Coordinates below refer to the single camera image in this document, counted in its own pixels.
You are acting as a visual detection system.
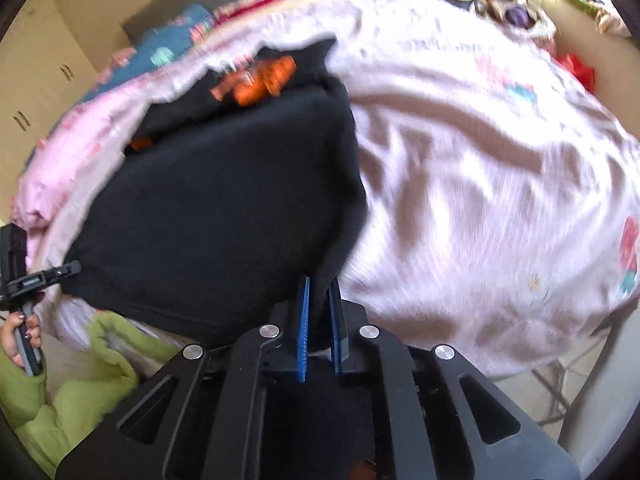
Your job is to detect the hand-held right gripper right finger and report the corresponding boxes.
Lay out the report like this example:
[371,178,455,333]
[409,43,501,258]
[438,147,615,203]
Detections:
[329,279,582,480]

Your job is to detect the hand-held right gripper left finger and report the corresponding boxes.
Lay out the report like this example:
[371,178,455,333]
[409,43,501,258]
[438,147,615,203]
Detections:
[55,275,312,480]

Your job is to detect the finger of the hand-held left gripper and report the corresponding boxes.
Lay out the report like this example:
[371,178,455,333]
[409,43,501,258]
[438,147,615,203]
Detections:
[4,259,82,302]

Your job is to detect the black sweater with orange cuffs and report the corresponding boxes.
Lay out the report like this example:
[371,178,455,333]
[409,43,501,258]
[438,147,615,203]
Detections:
[65,37,372,350]

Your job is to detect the person's left forearm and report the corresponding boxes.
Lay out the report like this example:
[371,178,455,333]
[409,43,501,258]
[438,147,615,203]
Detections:
[0,345,140,479]

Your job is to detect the red folded clothes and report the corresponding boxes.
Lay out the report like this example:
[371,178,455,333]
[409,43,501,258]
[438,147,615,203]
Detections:
[215,0,287,27]

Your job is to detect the person's left hand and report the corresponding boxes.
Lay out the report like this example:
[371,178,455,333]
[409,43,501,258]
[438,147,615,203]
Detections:
[0,311,43,370]

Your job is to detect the pink quilt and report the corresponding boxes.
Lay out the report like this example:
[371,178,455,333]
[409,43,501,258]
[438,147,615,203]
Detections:
[10,85,167,232]

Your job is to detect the cream wardrobe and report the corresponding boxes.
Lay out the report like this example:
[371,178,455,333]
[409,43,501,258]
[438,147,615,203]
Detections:
[0,0,102,202]

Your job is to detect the pink floral bed sheet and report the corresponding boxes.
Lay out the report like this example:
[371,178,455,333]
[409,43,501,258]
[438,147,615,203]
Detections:
[15,0,640,382]

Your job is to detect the blue leaf print quilt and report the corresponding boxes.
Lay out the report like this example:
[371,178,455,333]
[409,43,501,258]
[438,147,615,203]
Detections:
[75,5,217,107]

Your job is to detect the grey quilted headboard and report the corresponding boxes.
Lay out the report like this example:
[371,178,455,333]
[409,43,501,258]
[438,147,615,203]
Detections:
[120,0,301,47]

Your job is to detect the red plastic bag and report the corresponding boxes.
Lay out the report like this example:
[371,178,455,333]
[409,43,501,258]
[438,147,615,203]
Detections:
[555,52,597,94]

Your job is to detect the bag with purple clothing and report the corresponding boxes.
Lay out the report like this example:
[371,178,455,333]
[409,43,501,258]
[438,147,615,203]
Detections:
[490,0,557,47]

